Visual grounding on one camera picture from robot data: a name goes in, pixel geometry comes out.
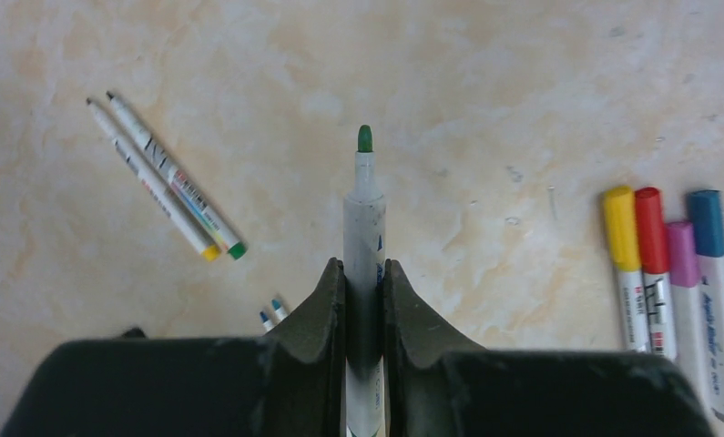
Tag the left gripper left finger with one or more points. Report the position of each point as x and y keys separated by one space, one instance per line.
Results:
x=287 y=382

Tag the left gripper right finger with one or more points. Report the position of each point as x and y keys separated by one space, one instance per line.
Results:
x=441 y=383

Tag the teal cap white marker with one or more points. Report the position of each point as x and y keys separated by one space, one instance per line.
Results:
x=279 y=310

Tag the purple cap white marker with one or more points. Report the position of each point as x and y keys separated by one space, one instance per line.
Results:
x=266 y=321

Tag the pink cap white marker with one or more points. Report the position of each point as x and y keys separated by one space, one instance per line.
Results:
x=687 y=307

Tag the red cap white marker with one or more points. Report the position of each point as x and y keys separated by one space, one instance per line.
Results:
x=654 y=257

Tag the blue cap white marker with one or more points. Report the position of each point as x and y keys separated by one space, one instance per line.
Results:
x=706 y=216

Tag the orange cap white marker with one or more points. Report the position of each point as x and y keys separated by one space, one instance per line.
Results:
x=620 y=223

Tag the yellow cap white marker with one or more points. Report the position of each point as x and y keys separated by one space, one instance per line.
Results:
x=198 y=239

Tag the green end white marker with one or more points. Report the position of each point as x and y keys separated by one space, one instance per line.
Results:
x=189 y=194

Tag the light blue cap marker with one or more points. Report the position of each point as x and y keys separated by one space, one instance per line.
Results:
x=363 y=256

